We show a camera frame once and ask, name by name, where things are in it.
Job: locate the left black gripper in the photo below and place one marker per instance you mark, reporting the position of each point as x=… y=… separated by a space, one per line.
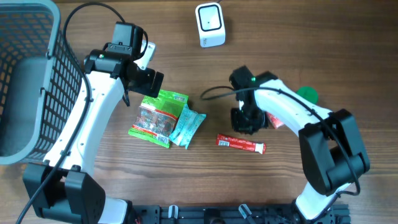
x=146 y=88

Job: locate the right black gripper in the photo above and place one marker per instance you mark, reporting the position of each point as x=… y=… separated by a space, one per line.
x=240 y=127

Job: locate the red white tissue pack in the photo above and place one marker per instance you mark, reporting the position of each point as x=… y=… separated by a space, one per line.
x=274 y=121

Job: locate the red coffee stick sachet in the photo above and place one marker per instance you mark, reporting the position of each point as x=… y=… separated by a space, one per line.
x=242 y=144

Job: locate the teal snack packet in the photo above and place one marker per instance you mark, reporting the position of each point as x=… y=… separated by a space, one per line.
x=187 y=125

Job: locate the green lid jar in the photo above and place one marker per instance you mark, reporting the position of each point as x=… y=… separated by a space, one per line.
x=308 y=93

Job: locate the green candy bag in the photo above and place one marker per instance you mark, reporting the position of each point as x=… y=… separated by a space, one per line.
x=157 y=117

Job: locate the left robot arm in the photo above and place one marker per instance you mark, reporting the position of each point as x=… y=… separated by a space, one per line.
x=62 y=187

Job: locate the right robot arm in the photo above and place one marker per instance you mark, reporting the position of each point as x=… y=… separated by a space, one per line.
x=332 y=150

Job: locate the white barcode scanner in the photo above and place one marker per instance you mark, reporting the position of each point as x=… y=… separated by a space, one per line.
x=210 y=24

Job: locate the grey plastic mesh basket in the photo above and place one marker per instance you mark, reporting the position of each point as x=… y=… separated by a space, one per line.
x=40 y=82

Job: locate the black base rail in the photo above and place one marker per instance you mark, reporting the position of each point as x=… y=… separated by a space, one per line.
x=268 y=214

